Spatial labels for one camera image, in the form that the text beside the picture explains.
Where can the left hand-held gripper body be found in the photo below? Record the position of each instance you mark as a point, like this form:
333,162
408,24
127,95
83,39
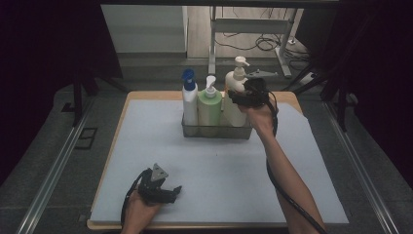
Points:
152,185

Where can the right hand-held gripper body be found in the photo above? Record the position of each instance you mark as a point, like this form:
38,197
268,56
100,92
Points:
258,91

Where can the cream pump bottle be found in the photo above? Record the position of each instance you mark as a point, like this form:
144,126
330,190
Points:
235,113

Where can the green pump bottle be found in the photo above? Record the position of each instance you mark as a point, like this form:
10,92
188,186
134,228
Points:
209,110

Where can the grey mesh basket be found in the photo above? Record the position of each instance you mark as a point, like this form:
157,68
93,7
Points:
217,131

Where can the white bottle with blue cap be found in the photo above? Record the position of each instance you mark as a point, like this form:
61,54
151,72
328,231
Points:
190,107

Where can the person's right hand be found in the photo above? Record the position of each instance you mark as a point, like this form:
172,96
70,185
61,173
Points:
259,117

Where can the person's left hand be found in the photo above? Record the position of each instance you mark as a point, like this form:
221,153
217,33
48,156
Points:
139,213

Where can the white table mat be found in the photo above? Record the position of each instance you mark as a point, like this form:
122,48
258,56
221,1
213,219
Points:
211,182

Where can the white power strip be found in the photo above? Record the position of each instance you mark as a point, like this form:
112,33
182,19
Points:
307,78

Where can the black stand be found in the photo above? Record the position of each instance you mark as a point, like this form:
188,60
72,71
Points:
78,97
341,104

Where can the white cabinet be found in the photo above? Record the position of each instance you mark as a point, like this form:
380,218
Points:
146,29

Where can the dark curtain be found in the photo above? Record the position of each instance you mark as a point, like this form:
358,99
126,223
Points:
383,81
42,65

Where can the white metal desk frame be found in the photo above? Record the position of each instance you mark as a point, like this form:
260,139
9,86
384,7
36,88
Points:
246,25

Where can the aluminium floor rail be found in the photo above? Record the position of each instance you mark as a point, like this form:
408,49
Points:
357,169
52,182

